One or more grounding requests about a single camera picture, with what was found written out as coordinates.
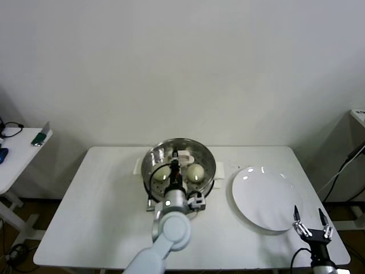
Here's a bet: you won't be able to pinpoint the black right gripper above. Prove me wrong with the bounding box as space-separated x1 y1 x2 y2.
293 204 334 262

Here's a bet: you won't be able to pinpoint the black floor cables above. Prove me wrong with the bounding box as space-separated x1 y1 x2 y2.
5 241 33 272

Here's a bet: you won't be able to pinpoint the white side table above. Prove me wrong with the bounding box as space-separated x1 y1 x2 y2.
0 127 54 239

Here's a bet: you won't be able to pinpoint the white round plate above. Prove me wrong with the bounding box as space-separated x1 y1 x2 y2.
231 167 304 232

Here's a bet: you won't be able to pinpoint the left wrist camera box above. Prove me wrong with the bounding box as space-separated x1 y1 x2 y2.
187 193 206 211

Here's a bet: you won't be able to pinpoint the white steamed baozi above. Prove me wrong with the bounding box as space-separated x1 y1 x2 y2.
152 167 172 182
186 164 205 184

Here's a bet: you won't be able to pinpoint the round glass pot lid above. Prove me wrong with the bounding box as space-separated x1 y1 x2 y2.
142 138 217 200

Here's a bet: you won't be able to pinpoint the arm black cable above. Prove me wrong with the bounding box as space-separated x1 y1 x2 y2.
147 162 173 202
290 247 312 274

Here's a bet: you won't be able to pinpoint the white cable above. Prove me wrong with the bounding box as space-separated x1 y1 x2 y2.
321 159 350 191

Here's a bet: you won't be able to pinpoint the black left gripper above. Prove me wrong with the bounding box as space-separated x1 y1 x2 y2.
167 147 186 192

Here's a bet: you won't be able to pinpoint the black power adapter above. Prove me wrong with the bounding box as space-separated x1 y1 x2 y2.
347 143 365 163

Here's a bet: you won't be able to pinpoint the stainless steel steamer basket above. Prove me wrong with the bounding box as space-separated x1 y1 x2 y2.
133 138 225 201

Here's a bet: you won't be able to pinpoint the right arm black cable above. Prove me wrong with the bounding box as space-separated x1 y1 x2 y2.
290 247 312 274

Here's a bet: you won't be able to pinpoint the thin black cable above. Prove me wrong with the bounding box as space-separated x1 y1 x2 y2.
0 115 25 140

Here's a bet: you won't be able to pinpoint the black hanging cable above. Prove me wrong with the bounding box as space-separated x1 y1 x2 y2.
323 168 365 204

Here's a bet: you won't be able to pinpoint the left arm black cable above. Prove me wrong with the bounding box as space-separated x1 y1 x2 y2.
147 162 173 202

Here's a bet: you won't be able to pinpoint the green handled tool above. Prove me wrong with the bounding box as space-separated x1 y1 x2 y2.
30 122 51 147

